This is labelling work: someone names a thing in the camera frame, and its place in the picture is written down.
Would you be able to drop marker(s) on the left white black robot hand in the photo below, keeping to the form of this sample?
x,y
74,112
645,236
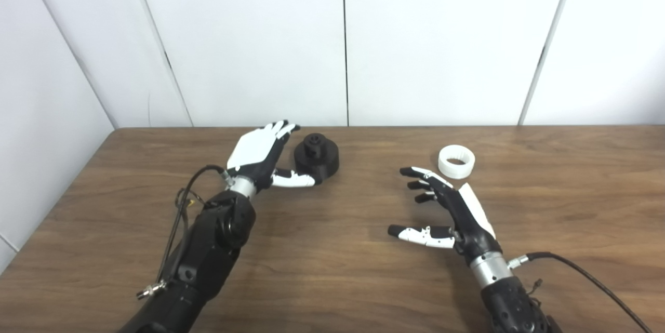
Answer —
x,y
254,151

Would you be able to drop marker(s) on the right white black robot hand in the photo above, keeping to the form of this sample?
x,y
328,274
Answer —
x,y
467,224

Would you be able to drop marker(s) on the round black plastic part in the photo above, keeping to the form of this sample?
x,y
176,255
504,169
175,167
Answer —
x,y
319,164

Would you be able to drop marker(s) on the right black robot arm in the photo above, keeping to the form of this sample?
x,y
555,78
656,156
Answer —
x,y
511,307

